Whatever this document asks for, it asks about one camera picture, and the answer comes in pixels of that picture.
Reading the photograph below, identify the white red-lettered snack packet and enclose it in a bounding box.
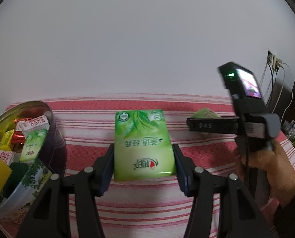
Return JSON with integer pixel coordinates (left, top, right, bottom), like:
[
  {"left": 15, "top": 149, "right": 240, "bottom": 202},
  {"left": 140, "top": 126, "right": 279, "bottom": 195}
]
[{"left": 20, "top": 115, "right": 50, "bottom": 137}]

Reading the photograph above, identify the large green tissue pack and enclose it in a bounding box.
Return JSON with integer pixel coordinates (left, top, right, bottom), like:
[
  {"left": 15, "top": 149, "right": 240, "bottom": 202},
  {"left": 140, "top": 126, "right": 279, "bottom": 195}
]
[{"left": 114, "top": 109, "right": 176, "bottom": 182}]

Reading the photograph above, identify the right hand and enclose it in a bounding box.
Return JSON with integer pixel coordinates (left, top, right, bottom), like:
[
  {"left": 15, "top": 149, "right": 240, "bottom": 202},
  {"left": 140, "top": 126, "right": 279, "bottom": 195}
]
[{"left": 233, "top": 140, "right": 295, "bottom": 207}]

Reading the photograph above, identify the clutter on side table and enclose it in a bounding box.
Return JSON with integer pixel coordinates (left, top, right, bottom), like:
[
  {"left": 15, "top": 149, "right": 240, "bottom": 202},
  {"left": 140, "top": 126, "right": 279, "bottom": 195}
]
[{"left": 281, "top": 120, "right": 295, "bottom": 148}]

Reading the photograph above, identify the yellow green sponge in tin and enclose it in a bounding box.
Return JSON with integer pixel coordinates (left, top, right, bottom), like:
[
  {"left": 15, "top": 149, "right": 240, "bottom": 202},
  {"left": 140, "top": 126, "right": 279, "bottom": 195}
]
[{"left": 0, "top": 160, "right": 29, "bottom": 203}]

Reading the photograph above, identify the pink white snack packet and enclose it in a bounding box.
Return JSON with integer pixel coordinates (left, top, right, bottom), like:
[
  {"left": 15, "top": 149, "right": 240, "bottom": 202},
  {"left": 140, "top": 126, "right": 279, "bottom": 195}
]
[{"left": 0, "top": 151, "right": 16, "bottom": 165}]

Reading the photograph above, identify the round metal tin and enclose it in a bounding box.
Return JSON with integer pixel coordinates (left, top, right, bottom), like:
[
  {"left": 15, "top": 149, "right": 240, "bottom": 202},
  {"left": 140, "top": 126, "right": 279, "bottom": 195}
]
[{"left": 0, "top": 101, "right": 67, "bottom": 225}]

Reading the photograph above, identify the red white striped bedspread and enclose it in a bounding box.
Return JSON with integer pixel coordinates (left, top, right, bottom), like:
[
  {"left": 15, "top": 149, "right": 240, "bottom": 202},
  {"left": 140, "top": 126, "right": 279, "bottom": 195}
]
[{"left": 0, "top": 92, "right": 295, "bottom": 238}]

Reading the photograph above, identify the yellow snack box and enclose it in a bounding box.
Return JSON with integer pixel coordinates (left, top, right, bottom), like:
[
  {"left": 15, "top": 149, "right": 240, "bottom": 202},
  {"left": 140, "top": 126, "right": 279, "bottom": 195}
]
[{"left": 0, "top": 129, "right": 14, "bottom": 152}]

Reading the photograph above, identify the red foil snack wrapper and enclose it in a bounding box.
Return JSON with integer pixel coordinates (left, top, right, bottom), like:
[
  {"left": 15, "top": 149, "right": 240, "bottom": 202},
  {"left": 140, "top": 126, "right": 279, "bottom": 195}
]
[{"left": 11, "top": 119, "right": 26, "bottom": 145}]

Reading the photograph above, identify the black cable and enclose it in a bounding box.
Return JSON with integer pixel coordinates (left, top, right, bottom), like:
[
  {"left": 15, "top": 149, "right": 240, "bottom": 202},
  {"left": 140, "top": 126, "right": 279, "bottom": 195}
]
[{"left": 259, "top": 61, "right": 277, "bottom": 107}]

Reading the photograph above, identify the white charging cable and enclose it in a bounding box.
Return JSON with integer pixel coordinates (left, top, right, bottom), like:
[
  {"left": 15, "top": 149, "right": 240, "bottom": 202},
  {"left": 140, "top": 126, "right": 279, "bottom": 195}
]
[{"left": 271, "top": 61, "right": 294, "bottom": 116}]

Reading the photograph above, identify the white wall socket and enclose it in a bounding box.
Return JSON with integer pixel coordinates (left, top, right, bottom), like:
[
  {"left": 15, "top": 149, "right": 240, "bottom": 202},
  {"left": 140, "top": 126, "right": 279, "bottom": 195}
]
[{"left": 267, "top": 50, "right": 283, "bottom": 71}]

